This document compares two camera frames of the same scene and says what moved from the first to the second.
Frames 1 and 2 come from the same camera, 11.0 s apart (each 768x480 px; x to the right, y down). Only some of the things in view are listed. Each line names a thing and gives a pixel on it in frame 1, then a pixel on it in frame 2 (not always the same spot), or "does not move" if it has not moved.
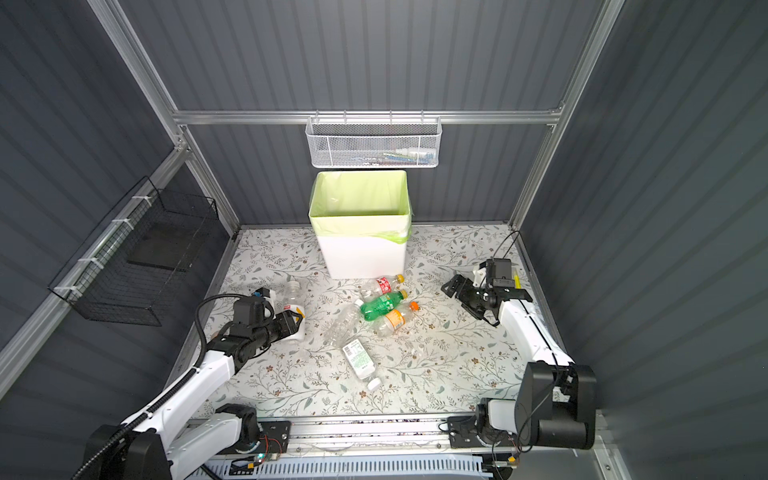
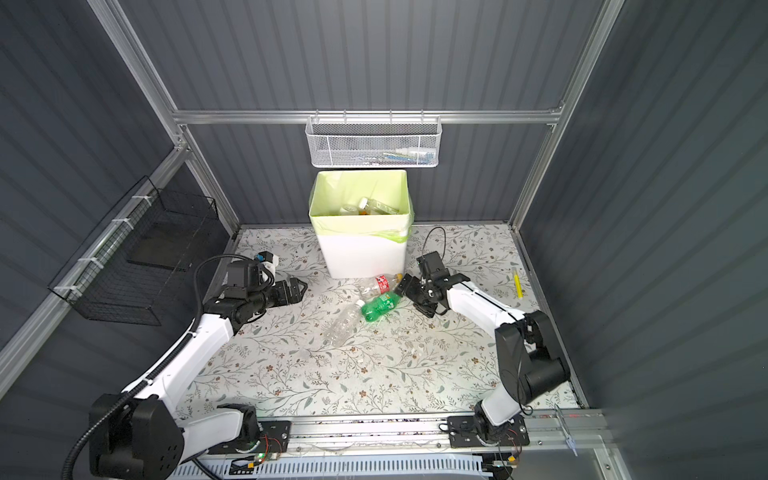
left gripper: [285, 319] -> [283, 298]
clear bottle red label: [380, 286] does not move
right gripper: [457, 282] -> [407, 278]
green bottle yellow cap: [378, 307] does not move
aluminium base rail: [415, 435] does not move
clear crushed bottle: [338, 331] does not move
